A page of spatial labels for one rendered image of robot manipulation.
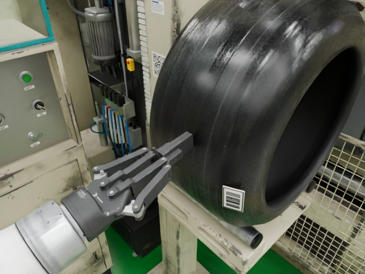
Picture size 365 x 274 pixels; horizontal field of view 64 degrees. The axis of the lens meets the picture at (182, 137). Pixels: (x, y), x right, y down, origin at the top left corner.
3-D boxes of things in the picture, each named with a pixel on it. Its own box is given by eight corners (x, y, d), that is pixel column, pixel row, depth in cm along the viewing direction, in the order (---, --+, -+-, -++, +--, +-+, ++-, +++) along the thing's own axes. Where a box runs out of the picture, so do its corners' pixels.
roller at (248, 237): (169, 164, 93) (175, 170, 96) (161, 175, 92) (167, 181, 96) (262, 232, 72) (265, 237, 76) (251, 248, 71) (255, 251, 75)
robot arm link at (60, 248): (7, 210, 39) (49, 184, 42) (36, 244, 45) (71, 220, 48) (32, 255, 34) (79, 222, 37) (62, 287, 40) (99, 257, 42)
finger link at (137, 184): (105, 191, 43) (109, 197, 42) (163, 152, 48) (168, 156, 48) (112, 207, 46) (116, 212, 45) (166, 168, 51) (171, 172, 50)
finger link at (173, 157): (155, 163, 48) (167, 172, 47) (177, 147, 51) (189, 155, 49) (157, 169, 49) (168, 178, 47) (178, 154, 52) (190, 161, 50)
